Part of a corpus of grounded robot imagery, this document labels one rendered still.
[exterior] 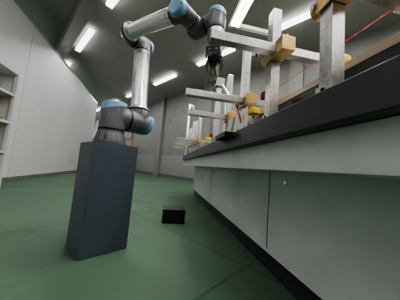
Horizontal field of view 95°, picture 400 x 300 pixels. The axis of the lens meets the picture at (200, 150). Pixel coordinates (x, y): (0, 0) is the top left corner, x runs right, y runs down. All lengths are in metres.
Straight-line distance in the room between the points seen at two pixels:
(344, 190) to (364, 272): 0.22
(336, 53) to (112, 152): 1.03
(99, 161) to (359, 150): 1.05
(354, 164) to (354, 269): 0.39
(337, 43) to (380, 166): 0.29
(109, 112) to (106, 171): 0.35
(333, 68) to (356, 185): 0.36
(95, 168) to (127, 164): 0.17
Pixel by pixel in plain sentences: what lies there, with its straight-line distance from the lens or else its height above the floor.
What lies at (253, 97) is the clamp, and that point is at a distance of 0.91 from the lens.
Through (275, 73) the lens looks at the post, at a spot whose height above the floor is 0.87.
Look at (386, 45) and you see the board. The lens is 0.77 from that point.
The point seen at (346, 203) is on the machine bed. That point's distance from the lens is 0.75.
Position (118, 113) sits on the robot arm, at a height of 0.79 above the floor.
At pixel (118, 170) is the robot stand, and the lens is 1.15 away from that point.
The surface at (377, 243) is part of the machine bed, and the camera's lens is 0.71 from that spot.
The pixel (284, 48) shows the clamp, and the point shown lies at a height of 0.92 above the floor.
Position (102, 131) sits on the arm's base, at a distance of 1.21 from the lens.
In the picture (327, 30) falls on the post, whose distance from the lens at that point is 0.60.
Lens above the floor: 0.51
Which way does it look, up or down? 5 degrees up
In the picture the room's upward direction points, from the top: 5 degrees clockwise
